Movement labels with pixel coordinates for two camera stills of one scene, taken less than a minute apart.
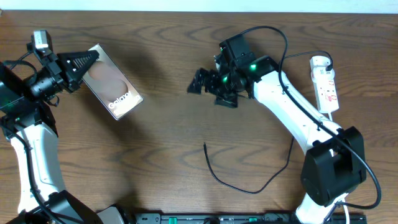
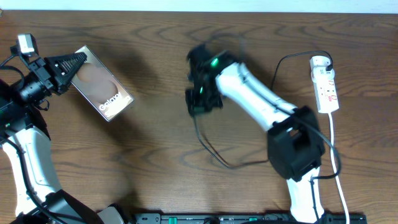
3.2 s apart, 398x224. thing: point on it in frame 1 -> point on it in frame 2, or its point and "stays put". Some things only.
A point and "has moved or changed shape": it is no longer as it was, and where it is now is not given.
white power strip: [327, 96] stays put
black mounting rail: [246, 218] stays put
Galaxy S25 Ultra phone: [112, 85] has moved or changed shape
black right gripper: [200, 81] -> [196, 106]
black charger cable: [281, 172] -> [231, 166]
